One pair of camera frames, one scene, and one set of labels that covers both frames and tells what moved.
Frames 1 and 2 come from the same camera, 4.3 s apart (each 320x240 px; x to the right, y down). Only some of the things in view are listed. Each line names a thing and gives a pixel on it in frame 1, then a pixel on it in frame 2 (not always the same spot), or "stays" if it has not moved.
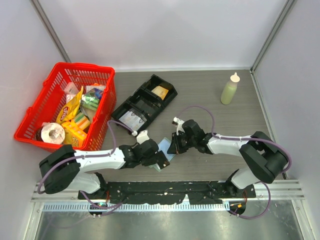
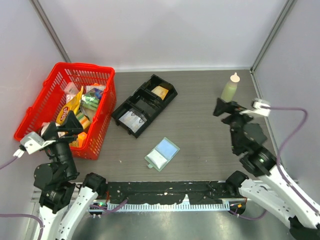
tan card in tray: [160, 91] stays
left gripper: [153, 160] -> [73, 126]
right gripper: [175, 148] -> [231, 107]
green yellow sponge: [82, 121] stays
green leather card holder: [163, 146] stays
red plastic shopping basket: [46, 106] stays
